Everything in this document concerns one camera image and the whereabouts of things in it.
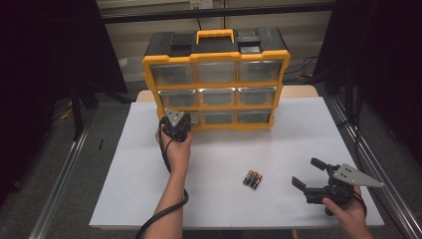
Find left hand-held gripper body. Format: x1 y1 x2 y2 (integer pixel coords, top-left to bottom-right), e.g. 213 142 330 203
158 109 193 143

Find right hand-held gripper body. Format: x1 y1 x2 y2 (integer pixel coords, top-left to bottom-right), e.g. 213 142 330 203
304 162 386 207

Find transparent plastic drawer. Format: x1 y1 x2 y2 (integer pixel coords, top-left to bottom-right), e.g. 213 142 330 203
201 110 236 125
164 110 201 127

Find yellow black drawer organizer cabinet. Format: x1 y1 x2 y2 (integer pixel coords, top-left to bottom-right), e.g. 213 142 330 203
142 28 292 132

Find person's left hand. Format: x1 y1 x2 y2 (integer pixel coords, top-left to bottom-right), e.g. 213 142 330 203
154 127 194 177

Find person's right hand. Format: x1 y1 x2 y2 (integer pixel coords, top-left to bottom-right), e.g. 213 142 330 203
321 185 369 233

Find white table cover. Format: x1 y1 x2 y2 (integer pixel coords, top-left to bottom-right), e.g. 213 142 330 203
89 96 385 231

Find set of clear organizer drawers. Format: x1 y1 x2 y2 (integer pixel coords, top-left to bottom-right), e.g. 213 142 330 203
150 60 283 124

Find black metal stand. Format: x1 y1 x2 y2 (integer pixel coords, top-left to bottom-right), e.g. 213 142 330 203
68 78 101 142
342 66 362 133

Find black horizontal bar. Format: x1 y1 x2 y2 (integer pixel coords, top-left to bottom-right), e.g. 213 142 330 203
100 2 335 25

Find black curtain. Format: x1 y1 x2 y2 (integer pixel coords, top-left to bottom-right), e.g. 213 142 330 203
313 0 422 167
0 0 129 207

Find metal floor rail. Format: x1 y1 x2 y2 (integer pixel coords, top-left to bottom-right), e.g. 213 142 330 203
29 125 92 239
326 96 422 239

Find black floor cables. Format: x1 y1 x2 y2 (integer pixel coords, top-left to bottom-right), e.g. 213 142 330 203
284 55 321 85

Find yellow floor cable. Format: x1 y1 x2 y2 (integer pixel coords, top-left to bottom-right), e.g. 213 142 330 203
51 99 74 121

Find white wall socket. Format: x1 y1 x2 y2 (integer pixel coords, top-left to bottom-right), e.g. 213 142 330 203
189 0 214 10

